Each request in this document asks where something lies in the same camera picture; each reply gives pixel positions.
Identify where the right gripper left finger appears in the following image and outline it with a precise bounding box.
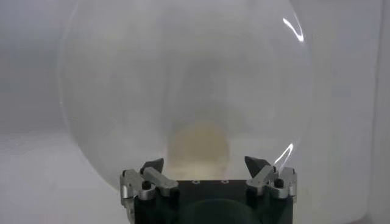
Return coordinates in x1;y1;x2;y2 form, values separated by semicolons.
119;157;180;215

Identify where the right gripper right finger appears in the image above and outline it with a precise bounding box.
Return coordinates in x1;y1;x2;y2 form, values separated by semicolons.
244;155;299;203

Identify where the white steamed baozi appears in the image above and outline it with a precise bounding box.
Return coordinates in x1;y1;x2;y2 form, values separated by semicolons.
166;121;231;180

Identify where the white round plate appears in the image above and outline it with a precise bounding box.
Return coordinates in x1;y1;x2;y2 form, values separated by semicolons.
58;0;314;191

